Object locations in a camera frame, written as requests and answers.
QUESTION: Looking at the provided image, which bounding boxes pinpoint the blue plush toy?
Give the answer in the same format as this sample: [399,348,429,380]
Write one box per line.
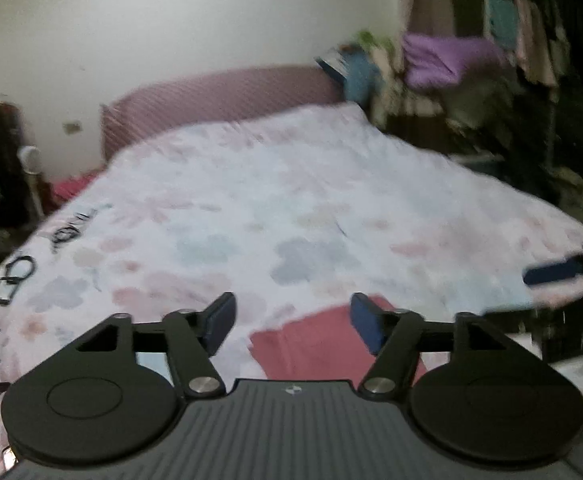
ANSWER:
[344,55,379,106]

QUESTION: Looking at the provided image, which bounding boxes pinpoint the coiled black cable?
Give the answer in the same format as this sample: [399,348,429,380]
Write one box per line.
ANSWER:
[50,205,112,253]

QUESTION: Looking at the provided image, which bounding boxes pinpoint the plaid cloth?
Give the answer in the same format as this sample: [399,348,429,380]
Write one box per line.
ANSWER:
[381,80,447,131]

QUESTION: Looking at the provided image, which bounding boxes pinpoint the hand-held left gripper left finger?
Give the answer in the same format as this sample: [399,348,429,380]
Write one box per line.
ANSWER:
[74,291,237,400]

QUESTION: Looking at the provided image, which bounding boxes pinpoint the purple quilt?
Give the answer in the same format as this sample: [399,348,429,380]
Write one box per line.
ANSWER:
[402,32,505,88]

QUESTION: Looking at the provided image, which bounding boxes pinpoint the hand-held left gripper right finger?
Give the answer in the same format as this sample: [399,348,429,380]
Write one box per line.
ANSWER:
[350,292,515,401]

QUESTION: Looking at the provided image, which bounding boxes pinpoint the grey green bundle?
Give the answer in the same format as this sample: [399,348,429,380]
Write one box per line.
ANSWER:
[446,75,512,121]

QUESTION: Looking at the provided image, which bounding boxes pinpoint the floral fleece blanket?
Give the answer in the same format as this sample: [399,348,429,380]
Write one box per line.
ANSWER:
[0,102,583,461]

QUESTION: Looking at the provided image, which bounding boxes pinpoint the red cloth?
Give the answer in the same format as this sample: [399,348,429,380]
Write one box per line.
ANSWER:
[51,172,99,201]

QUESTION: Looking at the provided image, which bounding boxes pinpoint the green plush toy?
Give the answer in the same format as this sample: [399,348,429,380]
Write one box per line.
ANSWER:
[356,30,397,51]

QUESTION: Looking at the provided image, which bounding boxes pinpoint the rack of hanging clothes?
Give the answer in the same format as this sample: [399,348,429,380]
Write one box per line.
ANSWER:
[481,0,583,91]

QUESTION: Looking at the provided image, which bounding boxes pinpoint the black ring straps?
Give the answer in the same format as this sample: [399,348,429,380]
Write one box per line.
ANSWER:
[0,255,38,306]

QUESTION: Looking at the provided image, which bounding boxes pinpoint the blue white bag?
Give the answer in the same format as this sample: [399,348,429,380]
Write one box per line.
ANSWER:
[315,45,357,81]

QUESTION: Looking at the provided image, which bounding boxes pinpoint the small white fan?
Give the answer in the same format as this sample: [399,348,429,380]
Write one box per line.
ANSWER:
[17,146,42,216]

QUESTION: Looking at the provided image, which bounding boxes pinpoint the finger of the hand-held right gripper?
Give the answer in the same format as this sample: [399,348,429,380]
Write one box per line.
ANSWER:
[486,310,559,348]
[524,259,583,287]

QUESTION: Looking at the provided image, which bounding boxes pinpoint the pink quilted headboard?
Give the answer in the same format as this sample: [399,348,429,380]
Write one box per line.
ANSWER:
[100,65,345,161]

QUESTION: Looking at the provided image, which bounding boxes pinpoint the pink long sleeve shirt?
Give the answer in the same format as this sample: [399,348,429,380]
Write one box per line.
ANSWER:
[248,296,427,381]

